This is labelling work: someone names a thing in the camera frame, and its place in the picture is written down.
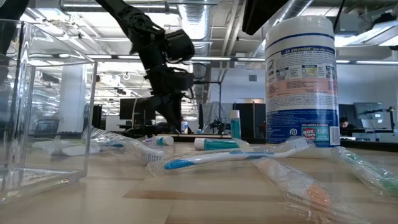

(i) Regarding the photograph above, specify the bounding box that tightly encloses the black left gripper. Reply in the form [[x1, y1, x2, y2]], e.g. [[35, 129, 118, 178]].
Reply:
[[144, 63, 196, 134]]

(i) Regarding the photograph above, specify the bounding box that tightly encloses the teal mouthwash bottle white cap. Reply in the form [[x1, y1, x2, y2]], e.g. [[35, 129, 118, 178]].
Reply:
[[229, 110, 243, 141], [155, 136, 175, 146]]

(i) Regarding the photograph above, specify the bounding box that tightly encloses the blue white toothbrush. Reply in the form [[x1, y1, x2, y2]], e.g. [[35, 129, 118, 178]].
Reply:
[[82, 126, 174, 166], [146, 136, 315, 177]]

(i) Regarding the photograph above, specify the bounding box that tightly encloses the teal white tube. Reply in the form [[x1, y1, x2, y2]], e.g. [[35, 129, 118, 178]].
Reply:
[[193, 138, 249, 152]]

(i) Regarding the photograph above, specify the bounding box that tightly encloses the clear acrylic box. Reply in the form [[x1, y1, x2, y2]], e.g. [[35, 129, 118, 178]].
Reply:
[[0, 18, 99, 205]]

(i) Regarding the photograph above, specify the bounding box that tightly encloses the grey cover sheet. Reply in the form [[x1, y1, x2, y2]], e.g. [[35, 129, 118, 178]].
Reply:
[[201, 101, 234, 133]]

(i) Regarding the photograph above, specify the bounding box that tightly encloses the wooden background desk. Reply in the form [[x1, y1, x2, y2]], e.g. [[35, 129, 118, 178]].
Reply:
[[156, 133, 233, 140]]

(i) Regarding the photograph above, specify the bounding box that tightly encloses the black computer monitor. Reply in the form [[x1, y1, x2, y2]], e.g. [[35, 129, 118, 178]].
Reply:
[[119, 98, 156, 121]]

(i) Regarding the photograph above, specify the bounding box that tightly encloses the white blue wipes canister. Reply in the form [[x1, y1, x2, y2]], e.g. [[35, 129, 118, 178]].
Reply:
[[264, 15, 341, 158]]

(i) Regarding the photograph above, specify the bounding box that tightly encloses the black cabinet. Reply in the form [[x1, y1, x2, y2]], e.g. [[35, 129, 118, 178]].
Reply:
[[233, 103, 267, 140]]

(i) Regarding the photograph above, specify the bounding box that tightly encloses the white building column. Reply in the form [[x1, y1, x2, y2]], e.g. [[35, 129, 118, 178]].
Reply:
[[58, 63, 87, 134]]

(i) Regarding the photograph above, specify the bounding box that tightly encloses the person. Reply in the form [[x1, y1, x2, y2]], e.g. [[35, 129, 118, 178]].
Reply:
[[338, 116, 358, 137]]

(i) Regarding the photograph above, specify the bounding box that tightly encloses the grey background monitor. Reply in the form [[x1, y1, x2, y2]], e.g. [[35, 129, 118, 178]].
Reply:
[[353, 102, 384, 121]]

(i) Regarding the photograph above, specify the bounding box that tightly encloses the orange white wrapped toothbrush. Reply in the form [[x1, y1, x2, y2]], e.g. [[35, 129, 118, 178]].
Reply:
[[253, 157, 368, 224]]

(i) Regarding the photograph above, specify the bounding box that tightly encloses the silver smooth ventilation duct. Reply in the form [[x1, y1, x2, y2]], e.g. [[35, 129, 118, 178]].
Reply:
[[247, 0, 315, 62]]

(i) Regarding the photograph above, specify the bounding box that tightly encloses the black rectangular frame stand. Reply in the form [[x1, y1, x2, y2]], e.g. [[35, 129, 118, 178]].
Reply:
[[186, 81, 222, 134]]

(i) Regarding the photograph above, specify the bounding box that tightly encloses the overhead frame light bar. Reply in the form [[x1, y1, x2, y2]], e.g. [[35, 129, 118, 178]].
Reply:
[[30, 54, 398, 65]]

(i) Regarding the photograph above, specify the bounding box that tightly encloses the silver ribbed ventilation duct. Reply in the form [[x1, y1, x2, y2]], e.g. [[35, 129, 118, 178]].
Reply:
[[177, 0, 214, 105]]

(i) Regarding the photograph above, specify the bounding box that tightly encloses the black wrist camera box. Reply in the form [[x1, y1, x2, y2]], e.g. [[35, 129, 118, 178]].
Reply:
[[167, 29, 196, 62]]

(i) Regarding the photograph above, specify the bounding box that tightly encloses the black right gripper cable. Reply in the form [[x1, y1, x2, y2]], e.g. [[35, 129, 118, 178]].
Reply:
[[333, 0, 346, 34]]

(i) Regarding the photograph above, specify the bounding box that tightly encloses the black aluminium table frame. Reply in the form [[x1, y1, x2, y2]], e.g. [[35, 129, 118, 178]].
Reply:
[[0, 132, 398, 150]]

